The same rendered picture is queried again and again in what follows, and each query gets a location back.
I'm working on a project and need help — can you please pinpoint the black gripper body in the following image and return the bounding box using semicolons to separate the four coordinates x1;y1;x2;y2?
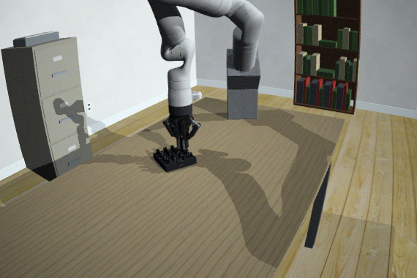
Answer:
168;104;194;129

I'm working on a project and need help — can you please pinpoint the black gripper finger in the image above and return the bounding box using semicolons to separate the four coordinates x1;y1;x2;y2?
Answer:
163;119;182;150
180;119;201;150

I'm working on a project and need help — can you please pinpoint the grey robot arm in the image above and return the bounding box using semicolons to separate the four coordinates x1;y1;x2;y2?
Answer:
148;0;264;107

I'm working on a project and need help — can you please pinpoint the black knob box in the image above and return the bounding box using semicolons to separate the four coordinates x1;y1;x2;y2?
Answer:
153;145;197;172

